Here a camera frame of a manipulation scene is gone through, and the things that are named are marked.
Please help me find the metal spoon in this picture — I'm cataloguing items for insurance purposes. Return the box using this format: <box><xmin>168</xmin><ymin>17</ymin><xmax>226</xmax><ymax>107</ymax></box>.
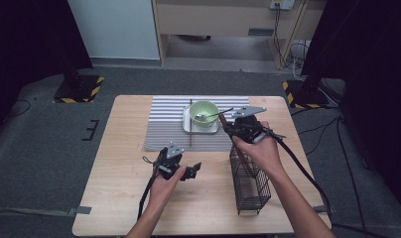
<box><xmin>194</xmin><ymin>107</ymin><xmax>235</xmax><ymax>122</ymax></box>

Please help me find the right hand-held gripper black cable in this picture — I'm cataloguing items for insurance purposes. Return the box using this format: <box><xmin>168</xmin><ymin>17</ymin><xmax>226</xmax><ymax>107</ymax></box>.
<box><xmin>261</xmin><ymin>125</ymin><xmax>334</xmax><ymax>221</ymax></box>

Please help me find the brown wooden chopstick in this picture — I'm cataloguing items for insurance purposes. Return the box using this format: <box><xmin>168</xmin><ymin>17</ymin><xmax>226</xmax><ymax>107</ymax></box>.
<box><xmin>189</xmin><ymin>98</ymin><xmax>194</xmax><ymax>149</ymax></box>
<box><xmin>217</xmin><ymin>113</ymin><xmax>253</xmax><ymax>177</ymax></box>

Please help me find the black wire basket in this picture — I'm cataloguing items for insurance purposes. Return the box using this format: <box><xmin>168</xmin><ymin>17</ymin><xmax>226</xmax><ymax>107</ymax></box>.
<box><xmin>228</xmin><ymin>144</ymin><xmax>273</xmax><ymax>216</ymax></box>

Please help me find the light green bowl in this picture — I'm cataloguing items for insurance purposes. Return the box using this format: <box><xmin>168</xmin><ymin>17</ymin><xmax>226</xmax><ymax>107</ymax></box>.
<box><xmin>189</xmin><ymin>100</ymin><xmax>220</xmax><ymax>129</ymax></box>

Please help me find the bundle of desk cables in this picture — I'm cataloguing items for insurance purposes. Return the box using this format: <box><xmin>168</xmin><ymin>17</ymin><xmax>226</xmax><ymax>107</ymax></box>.
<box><xmin>272</xmin><ymin>3</ymin><xmax>312</xmax><ymax>82</ymax></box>

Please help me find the person's left hand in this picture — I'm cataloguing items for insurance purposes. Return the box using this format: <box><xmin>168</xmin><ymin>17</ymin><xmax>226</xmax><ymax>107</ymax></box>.
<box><xmin>150</xmin><ymin>164</ymin><xmax>189</xmax><ymax>210</ymax></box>

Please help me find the hand-held gripper black cable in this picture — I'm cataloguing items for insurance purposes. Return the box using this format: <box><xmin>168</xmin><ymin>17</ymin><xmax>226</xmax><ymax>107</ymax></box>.
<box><xmin>261</xmin><ymin>125</ymin><xmax>334</xmax><ymax>221</ymax></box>
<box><xmin>136</xmin><ymin>156</ymin><xmax>162</xmax><ymax>222</ymax></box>

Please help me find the grey striped placemat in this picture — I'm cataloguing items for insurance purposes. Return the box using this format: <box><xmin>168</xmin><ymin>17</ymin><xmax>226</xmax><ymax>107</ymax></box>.
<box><xmin>143</xmin><ymin>95</ymin><xmax>257</xmax><ymax>153</ymax></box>

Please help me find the white panel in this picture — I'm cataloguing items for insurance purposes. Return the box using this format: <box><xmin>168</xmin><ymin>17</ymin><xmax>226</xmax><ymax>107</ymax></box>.
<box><xmin>67</xmin><ymin>0</ymin><xmax>161</xmax><ymax>60</ymax></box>

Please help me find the grey floor tape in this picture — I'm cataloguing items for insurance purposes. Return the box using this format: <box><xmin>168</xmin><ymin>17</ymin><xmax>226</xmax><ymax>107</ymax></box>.
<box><xmin>67</xmin><ymin>205</ymin><xmax>93</xmax><ymax>216</ymax></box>

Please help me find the black yellow striped stand base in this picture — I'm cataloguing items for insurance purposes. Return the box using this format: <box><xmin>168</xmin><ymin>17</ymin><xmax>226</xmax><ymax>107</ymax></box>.
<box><xmin>53</xmin><ymin>73</ymin><xmax>105</xmax><ymax>104</ymax></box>
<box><xmin>282</xmin><ymin>78</ymin><xmax>331</xmax><ymax>110</ymax></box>

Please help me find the white square plate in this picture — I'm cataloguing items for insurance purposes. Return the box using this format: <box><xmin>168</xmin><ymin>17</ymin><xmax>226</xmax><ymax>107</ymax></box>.
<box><xmin>182</xmin><ymin>104</ymin><xmax>220</xmax><ymax>135</ymax></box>

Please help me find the white power strip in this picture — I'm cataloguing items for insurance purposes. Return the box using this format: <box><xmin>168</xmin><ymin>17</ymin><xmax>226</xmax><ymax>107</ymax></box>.
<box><xmin>269</xmin><ymin>0</ymin><xmax>297</xmax><ymax>11</ymax></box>

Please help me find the left hand-held gripper black cable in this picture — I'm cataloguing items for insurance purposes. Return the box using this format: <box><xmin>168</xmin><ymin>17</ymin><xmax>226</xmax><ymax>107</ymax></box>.
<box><xmin>136</xmin><ymin>156</ymin><xmax>162</xmax><ymax>222</ymax></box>

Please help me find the person's right hand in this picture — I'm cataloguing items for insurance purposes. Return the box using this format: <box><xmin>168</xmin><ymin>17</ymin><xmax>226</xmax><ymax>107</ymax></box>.
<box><xmin>240</xmin><ymin>120</ymin><xmax>283</xmax><ymax>175</ymax></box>

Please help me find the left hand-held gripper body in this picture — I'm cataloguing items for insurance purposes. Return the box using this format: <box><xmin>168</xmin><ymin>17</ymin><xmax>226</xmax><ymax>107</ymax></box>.
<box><xmin>153</xmin><ymin>142</ymin><xmax>187</xmax><ymax>181</ymax></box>

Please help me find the black curtain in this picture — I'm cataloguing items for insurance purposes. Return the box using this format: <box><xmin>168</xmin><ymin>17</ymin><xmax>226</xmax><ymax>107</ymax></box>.
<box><xmin>301</xmin><ymin>0</ymin><xmax>401</xmax><ymax>207</ymax></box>
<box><xmin>0</xmin><ymin>0</ymin><xmax>94</xmax><ymax>133</ymax></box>

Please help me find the light wooden desk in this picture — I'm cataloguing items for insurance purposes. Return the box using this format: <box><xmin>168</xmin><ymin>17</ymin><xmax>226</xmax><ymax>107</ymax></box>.
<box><xmin>151</xmin><ymin>0</ymin><xmax>329</xmax><ymax>70</ymax></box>

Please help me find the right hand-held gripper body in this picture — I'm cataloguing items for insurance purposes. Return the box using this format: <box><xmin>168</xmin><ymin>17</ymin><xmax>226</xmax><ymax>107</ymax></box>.
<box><xmin>230</xmin><ymin>105</ymin><xmax>268</xmax><ymax>145</ymax></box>

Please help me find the thin black floor cable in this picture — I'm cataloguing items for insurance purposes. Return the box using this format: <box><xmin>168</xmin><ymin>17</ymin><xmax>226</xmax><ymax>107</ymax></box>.
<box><xmin>2</xmin><ymin>96</ymin><xmax>38</xmax><ymax>124</ymax></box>

